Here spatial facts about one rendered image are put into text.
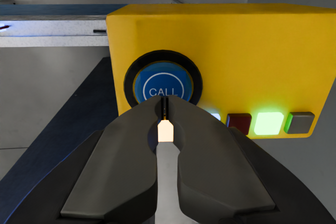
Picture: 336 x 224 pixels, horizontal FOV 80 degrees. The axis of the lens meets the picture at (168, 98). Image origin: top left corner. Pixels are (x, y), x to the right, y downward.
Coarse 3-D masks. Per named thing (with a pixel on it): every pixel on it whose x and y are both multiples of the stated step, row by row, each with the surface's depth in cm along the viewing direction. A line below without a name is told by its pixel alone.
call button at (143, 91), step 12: (144, 72) 13; (156, 72) 13; (168, 72) 13; (180, 72) 13; (144, 84) 14; (156, 84) 14; (168, 84) 14; (180, 84) 14; (144, 96) 14; (180, 96) 14
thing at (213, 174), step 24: (168, 96) 12; (168, 120) 12; (192, 120) 10; (216, 120) 10; (192, 144) 8; (216, 144) 8; (192, 168) 7; (216, 168) 7; (240, 168) 7; (192, 192) 6; (216, 192) 6; (240, 192) 6; (264, 192) 6; (192, 216) 7; (216, 216) 6
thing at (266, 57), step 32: (128, 32) 12; (160, 32) 12; (192, 32) 12; (224, 32) 13; (256, 32) 13; (288, 32) 13; (320, 32) 13; (128, 64) 13; (192, 64) 13; (224, 64) 14; (256, 64) 14; (288, 64) 14; (320, 64) 14; (128, 96) 14; (192, 96) 14; (224, 96) 15; (256, 96) 15; (288, 96) 15; (320, 96) 15
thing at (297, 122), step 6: (288, 114) 16; (294, 114) 15; (300, 114) 15; (306, 114) 15; (312, 114) 15; (288, 120) 16; (294, 120) 15; (300, 120) 15; (306, 120) 15; (312, 120) 15; (288, 126) 16; (294, 126) 16; (300, 126) 16; (306, 126) 16; (288, 132) 16; (294, 132) 16; (300, 132) 16; (306, 132) 16
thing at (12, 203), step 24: (96, 72) 98; (72, 96) 77; (96, 96) 75; (72, 120) 62; (96, 120) 61; (48, 144) 52; (72, 144) 52; (24, 168) 45; (48, 168) 45; (0, 192) 40; (24, 192) 40; (0, 216) 36
